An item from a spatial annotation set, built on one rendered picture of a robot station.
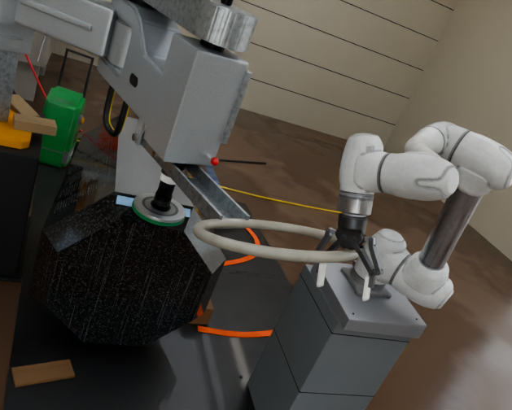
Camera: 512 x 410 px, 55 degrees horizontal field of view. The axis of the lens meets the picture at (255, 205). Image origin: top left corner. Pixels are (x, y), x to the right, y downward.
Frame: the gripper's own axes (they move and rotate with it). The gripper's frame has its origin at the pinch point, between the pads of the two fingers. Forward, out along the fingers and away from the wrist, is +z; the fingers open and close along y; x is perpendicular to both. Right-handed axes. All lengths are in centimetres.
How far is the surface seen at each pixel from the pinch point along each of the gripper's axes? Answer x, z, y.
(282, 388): -68, 72, 53
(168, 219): -16, -3, 84
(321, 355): -59, 47, 32
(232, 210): -12, -12, 50
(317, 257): 12.6, -9.5, 2.0
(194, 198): -4, -15, 60
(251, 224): -11.8, -9.4, 41.0
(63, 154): -103, -12, 296
